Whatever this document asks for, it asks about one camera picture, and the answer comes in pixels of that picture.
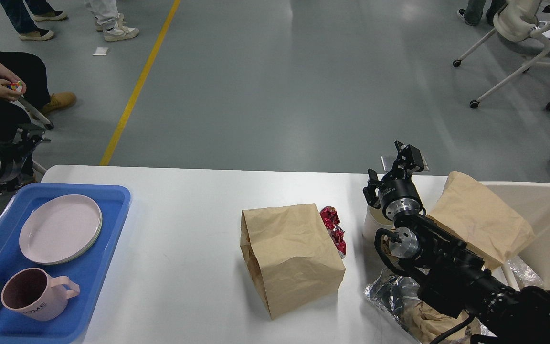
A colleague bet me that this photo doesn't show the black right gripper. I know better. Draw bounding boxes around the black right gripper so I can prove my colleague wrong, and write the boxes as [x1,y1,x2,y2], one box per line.
[363,140,425,221]

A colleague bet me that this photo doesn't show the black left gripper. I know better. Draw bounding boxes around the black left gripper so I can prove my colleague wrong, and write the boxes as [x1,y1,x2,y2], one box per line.
[0,123,52,196]

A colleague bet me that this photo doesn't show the pink plate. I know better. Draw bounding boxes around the pink plate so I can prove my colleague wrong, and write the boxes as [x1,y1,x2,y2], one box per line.
[18,194,101,263]

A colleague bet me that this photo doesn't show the pink mug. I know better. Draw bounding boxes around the pink mug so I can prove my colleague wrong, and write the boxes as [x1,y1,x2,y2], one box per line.
[0,268,80,322]

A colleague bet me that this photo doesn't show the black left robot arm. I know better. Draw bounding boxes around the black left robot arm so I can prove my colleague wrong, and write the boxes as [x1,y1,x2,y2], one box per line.
[0,123,54,196]

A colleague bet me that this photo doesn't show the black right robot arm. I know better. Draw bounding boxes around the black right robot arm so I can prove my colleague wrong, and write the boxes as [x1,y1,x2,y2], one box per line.
[363,141,550,344]

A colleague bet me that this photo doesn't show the white chair at left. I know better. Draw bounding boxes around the white chair at left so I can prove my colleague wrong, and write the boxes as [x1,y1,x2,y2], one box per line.
[18,96,54,176]

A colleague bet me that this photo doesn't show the white paper cup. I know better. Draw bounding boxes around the white paper cup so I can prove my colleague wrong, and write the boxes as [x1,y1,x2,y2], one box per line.
[362,205,395,243]

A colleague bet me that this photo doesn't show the rubiks cube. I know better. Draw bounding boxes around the rubiks cube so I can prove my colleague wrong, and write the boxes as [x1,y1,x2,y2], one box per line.
[7,80,24,94]

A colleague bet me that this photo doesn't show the seated person in black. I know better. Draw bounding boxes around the seated person in black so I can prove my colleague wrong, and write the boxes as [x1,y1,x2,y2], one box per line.
[0,52,76,141]

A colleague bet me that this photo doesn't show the red foil wrapper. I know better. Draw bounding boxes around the red foil wrapper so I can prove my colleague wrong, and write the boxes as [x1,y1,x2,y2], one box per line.
[319,205,347,258]

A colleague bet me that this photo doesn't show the brown paper bag in bin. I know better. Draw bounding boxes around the brown paper bag in bin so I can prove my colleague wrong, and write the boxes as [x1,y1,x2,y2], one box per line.
[428,171,536,270]

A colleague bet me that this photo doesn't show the paper scrap on floor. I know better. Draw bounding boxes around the paper scrap on floor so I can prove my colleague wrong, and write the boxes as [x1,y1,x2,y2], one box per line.
[93,46,109,56]

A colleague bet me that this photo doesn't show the blue plastic tray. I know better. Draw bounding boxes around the blue plastic tray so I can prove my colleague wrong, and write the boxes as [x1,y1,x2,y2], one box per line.
[0,183,131,344]

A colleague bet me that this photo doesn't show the brown paper bag on table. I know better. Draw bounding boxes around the brown paper bag on table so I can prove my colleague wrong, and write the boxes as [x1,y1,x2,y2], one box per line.
[240,204,346,319]

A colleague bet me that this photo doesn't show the green plate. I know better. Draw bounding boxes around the green plate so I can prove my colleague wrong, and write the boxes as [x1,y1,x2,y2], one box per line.
[38,213,103,265]

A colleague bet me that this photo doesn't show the standing person white sneakers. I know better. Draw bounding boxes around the standing person white sneakers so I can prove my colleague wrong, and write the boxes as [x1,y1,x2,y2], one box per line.
[84,0,140,42]

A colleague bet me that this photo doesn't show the crumpled brown paper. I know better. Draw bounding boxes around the crumpled brown paper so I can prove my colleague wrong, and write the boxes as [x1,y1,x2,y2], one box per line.
[402,301,482,344]

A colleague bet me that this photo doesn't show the beige plastic bin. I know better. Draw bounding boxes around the beige plastic bin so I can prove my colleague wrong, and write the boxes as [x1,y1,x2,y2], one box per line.
[478,181,550,304]

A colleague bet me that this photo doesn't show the white office chair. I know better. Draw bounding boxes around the white office chair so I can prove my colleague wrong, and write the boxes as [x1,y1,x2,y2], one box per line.
[453,0,550,111]

